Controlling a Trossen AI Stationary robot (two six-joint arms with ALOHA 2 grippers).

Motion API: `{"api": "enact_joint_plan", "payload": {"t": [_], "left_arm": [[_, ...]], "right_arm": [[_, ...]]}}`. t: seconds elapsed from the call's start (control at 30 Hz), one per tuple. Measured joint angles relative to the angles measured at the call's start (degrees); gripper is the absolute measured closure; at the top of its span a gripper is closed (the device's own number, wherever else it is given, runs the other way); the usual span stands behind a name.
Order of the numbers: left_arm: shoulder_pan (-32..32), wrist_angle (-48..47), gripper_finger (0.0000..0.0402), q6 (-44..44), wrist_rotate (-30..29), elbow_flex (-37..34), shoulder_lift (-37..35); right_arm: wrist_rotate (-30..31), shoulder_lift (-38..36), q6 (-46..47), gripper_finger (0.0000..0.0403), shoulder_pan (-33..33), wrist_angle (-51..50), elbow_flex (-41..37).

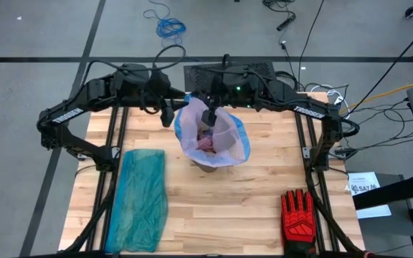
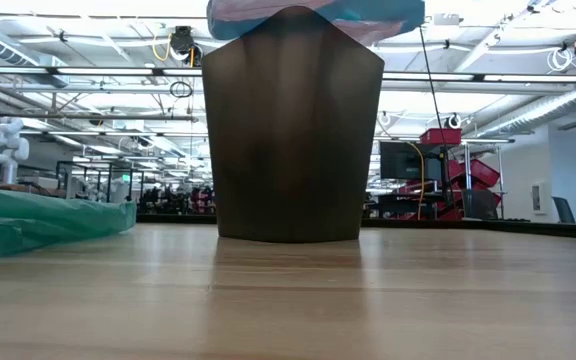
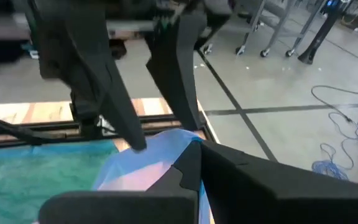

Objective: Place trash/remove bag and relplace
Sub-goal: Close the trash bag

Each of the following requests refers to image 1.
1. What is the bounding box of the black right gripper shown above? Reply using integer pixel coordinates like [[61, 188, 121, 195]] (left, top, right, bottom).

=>
[[191, 73, 237, 109]]

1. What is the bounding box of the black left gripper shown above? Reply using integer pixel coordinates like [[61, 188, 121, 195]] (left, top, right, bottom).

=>
[[145, 68, 190, 109]]

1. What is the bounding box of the white bag with blue drawstring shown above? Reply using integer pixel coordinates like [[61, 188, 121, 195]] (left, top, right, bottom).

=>
[[173, 93, 252, 168]]

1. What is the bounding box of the brown trash bin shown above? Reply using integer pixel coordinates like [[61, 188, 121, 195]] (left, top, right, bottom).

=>
[[191, 159, 229, 173]]

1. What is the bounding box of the teal plastic trash bag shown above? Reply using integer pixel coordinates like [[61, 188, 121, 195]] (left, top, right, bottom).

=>
[[105, 148, 169, 254]]

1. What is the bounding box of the black perforated floor mat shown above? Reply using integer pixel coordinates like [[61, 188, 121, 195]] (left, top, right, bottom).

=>
[[184, 61, 277, 93]]

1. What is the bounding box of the pink crumpled plastic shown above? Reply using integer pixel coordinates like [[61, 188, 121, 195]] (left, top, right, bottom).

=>
[[196, 135, 217, 154]]

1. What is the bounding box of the red work glove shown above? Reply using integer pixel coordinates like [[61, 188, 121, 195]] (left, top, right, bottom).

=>
[[280, 188, 318, 258]]

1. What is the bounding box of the white printed paper sign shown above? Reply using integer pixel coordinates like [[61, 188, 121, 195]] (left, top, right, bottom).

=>
[[346, 171, 393, 219]]

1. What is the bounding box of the black beam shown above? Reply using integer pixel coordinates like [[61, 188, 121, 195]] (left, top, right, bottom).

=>
[[352, 171, 413, 211]]

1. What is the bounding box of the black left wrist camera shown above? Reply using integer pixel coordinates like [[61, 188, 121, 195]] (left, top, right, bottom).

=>
[[159, 105, 176, 128]]

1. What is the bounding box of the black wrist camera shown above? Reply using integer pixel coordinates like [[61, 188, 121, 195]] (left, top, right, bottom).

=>
[[159, 105, 176, 128], [201, 108, 218, 128]]

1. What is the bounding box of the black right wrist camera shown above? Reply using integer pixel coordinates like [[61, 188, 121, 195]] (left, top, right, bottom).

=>
[[201, 108, 218, 128]]

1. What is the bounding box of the black aluminium rig frame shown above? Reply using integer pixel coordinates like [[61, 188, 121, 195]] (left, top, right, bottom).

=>
[[18, 91, 372, 258]]

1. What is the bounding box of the blue coiled cable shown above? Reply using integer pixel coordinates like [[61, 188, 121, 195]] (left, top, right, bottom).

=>
[[142, 0, 187, 47]]

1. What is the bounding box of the black cable with plug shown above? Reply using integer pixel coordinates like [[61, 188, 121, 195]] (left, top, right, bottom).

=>
[[262, 0, 297, 32]]

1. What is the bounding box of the long black floor cable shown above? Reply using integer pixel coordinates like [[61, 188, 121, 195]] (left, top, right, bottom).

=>
[[298, 0, 326, 90], [348, 20, 413, 118]]

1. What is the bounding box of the yellow floor cable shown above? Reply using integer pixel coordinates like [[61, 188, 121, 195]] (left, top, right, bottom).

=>
[[338, 79, 413, 115]]

